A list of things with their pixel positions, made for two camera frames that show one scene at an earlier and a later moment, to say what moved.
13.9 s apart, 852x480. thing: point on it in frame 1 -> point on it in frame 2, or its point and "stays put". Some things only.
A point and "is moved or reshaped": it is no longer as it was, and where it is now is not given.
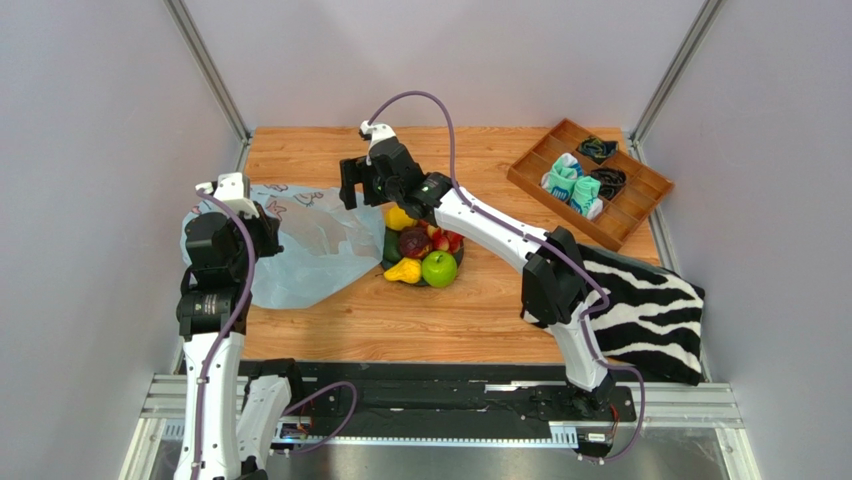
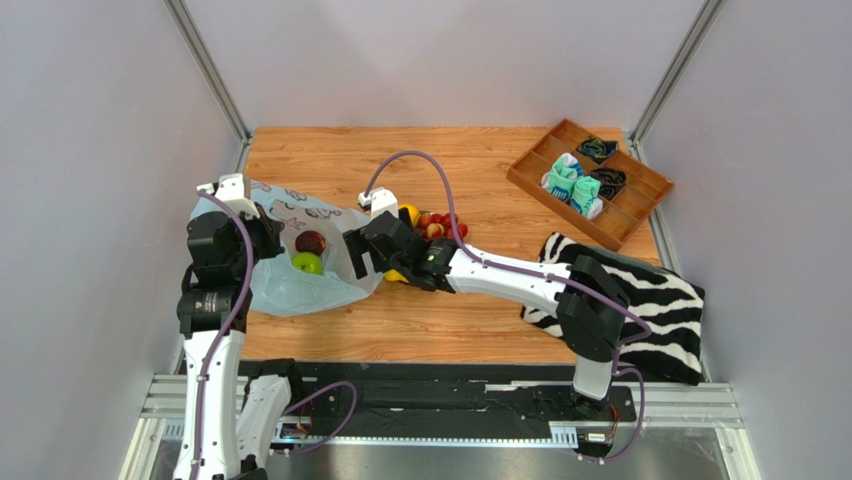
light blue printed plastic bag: x=323 y=244 is moved or reshaped
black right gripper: x=363 y=183 -> x=362 y=250
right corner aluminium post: x=671 y=77 stays put
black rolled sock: x=611 y=180 stays put
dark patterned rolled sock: x=598 y=150 stays put
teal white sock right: x=585 y=197 stays put
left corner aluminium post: x=211 y=72 stays put
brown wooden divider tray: x=527 y=174 stays put
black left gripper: x=268 y=227 stays put
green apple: x=439 y=269 is moved or reshaped
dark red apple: x=414 y=242 is moved or reshaped
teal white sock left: x=560 y=178 stays put
